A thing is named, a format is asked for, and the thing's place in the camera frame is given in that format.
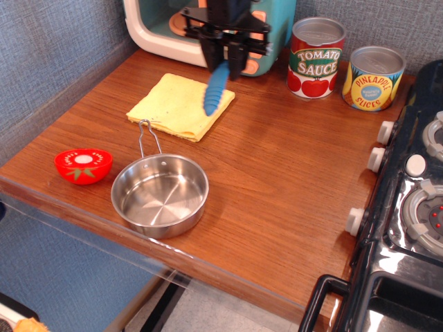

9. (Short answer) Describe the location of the tomato sauce can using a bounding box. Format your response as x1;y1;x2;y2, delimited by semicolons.
287;17;346;99

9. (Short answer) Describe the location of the white upper stove knob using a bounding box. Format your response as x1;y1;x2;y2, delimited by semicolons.
377;121;395;145

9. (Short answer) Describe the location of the red toy tomato half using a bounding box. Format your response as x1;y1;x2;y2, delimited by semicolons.
54;148;114;185

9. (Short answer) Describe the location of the pineapple slices can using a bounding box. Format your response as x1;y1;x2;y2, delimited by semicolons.
342;46;406;112

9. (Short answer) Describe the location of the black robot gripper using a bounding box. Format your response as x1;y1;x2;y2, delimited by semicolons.
180;0;271;81

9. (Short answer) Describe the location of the white middle stove knob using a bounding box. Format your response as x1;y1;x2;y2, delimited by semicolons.
367;147;386;173

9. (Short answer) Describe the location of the orange object bottom left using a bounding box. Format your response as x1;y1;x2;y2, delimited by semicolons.
13;317;49;332

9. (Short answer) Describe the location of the yellow folded rag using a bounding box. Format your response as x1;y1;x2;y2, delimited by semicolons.
126;73;235;142

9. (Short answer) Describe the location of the white lower stove knob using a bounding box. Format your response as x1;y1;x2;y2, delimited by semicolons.
345;207;365;237

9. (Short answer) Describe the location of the teal toy microwave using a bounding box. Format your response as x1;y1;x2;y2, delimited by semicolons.
123;0;296;77

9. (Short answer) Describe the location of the white stove knob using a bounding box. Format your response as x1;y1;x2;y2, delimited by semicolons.
345;207;365;237
367;147;386;173
377;121;395;145

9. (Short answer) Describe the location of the blue handled metal fork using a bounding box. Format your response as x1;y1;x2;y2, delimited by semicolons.
203;60;230;116

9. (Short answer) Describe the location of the small steel pan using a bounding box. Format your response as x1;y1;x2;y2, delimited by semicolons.
111;119;209;239

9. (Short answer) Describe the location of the black toy stove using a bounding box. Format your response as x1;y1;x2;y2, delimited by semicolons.
299;60;442;331

